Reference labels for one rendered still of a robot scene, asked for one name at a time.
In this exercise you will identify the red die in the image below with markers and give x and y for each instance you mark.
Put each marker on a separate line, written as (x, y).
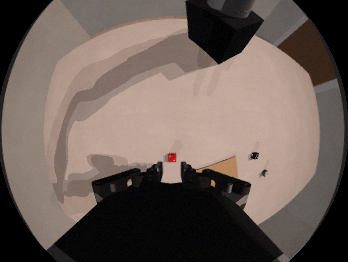
(172, 157)

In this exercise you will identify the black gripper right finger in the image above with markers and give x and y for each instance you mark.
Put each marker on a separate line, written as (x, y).
(235, 189)

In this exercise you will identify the tan square mat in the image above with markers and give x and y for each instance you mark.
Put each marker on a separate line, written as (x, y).
(228, 167)

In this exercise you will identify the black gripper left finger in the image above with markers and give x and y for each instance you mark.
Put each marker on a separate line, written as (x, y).
(118, 182)

